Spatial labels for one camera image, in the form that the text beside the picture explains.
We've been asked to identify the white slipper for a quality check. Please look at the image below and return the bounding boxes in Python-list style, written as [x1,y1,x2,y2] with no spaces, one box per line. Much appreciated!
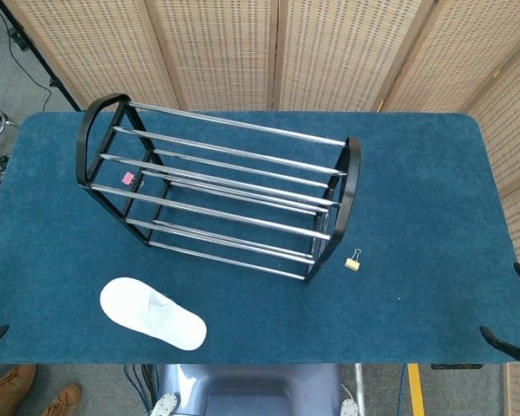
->
[99,277,208,352]

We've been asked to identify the black shoe rack chrome bars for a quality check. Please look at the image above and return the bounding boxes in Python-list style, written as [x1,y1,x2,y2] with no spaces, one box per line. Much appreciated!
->
[75,92,363,285]

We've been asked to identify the silver metal leg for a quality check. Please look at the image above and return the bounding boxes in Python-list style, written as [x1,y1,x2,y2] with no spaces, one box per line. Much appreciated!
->
[352,363,368,416]

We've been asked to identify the yellow binder clip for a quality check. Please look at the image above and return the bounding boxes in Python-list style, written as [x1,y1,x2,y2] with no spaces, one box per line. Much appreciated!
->
[344,248,362,273]

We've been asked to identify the blue-grey robot torso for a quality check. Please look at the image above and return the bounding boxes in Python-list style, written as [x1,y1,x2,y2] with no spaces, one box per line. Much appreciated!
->
[159,363,343,416]

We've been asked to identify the blue carpet table mat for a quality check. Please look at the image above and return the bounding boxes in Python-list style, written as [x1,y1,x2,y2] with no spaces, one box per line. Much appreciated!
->
[0,110,520,366]

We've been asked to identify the woven wooden folding screen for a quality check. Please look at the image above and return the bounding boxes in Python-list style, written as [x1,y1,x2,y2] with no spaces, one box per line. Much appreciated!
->
[2,0,520,416]

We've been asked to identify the black cable bundle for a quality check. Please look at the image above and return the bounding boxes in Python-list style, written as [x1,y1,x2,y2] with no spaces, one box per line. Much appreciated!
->
[123,363,158,413]

